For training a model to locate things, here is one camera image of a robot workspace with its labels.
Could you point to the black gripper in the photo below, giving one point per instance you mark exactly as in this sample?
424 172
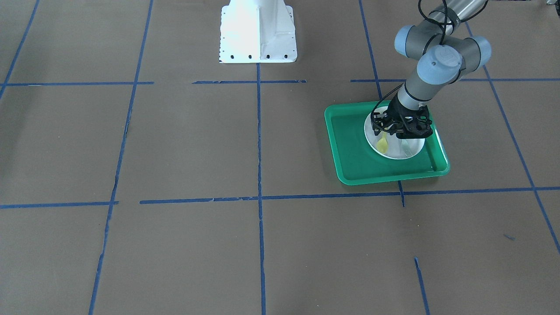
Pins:
398 111

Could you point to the yellow plastic spoon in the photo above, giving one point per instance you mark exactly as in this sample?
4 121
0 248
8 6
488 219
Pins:
382 144

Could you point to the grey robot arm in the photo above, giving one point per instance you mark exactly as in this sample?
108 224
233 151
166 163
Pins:
441 59

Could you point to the grey plastic fork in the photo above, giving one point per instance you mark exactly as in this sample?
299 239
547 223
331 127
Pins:
406 149

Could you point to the white round plate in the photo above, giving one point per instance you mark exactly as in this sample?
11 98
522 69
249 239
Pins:
394 144

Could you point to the green plastic tray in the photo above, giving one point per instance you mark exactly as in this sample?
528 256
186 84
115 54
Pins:
357 163

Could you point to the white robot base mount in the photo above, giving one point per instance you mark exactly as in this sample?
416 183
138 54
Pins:
257 31

